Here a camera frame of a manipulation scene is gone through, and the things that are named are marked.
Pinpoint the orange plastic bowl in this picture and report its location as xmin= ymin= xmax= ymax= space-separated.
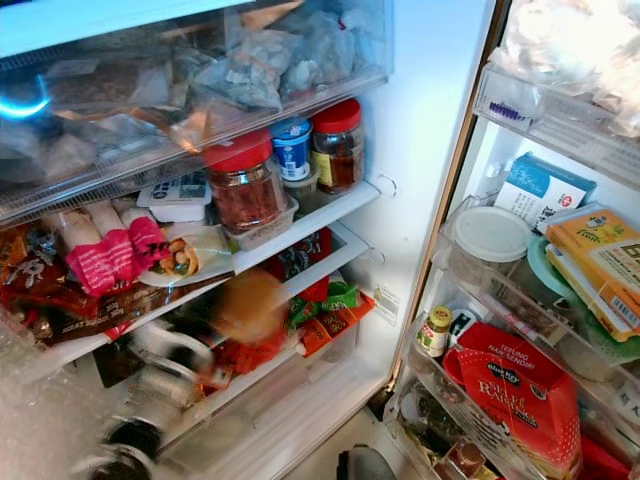
xmin=212 ymin=268 xmax=290 ymax=346

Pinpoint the clear fridge drawer with bags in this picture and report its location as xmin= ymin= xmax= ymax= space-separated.
xmin=0 ymin=0 xmax=392 ymax=227

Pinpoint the white fridge shelf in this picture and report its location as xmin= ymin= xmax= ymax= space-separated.
xmin=230 ymin=178 xmax=382 ymax=273

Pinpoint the clear fridge door bin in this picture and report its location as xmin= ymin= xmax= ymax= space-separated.
xmin=473 ymin=62 xmax=640 ymax=192
xmin=435 ymin=195 xmax=640 ymax=402

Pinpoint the brown snack packet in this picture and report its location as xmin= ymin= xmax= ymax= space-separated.
xmin=0 ymin=228 xmax=211 ymax=346

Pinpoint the pink wrapped sausage pack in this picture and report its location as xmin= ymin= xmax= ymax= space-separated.
xmin=60 ymin=200 xmax=172 ymax=297

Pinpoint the filled tortilla wrap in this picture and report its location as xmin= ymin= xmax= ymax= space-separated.
xmin=155 ymin=238 xmax=202 ymax=279

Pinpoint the white labelled food tub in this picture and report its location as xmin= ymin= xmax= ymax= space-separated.
xmin=137 ymin=170 xmax=213 ymax=224

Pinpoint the large red lid jar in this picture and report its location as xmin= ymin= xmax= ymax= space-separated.
xmin=203 ymin=130 xmax=290 ymax=234

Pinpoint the clear plastic food container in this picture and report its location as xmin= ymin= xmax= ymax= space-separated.
xmin=222 ymin=195 xmax=302 ymax=252

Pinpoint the red and black packet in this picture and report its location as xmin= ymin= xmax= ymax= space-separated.
xmin=265 ymin=228 xmax=337 ymax=297

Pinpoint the blue lid white cup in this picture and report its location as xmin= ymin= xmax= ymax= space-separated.
xmin=270 ymin=117 xmax=314 ymax=184

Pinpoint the green snack packet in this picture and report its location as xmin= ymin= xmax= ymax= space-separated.
xmin=290 ymin=280 xmax=362 ymax=327

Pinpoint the orange snack packet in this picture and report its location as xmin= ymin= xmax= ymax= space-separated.
xmin=295 ymin=295 xmax=377 ymax=357

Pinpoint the dark sauce red lid jar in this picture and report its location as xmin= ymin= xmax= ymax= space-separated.
xmin=308 ymin=98 xmax=367 ymax=194

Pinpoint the grey robot foot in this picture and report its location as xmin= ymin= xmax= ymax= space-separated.
xmin=338 ymin=445 xmax=407 ymax=480

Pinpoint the small yellow lid jar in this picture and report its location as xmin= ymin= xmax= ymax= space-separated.
xmin=415 ymin=305 xmax=455 ymax=360

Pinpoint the dark glass jar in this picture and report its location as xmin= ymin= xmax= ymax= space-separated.
xmin=400 ymin=385 xmax=472 ymax=452

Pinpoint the white lidded round container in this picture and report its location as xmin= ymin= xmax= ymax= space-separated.
xmin=450 ymin=205 xmax=534 ymax=264

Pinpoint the brown glass bottle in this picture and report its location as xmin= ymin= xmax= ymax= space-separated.
xmin=435 ymin=440 xmax=487 ymax=480

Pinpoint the teal plastic plate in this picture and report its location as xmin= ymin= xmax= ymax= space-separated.
xmin=527 ymin=235 xmax=640 ymax=362

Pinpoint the blue and white carton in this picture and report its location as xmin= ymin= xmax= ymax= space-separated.
xmin=495 ymin=152 xmax=599 ymax=234

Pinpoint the red flour packet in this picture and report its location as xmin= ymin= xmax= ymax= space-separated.
xmin=443 ymin=322 xmax=584 ymax=480

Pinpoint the orange yellow food box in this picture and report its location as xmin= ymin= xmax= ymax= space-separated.
xmin=545 ymin=205 xmax=640 ymax=342

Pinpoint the white plastic bag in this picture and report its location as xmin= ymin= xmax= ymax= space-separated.
xmin=500 ymin=0 xmax=640 ymax=112

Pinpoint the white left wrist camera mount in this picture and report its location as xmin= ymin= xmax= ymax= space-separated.
xmin=130 ymin=320 xmax=217 ymax=377

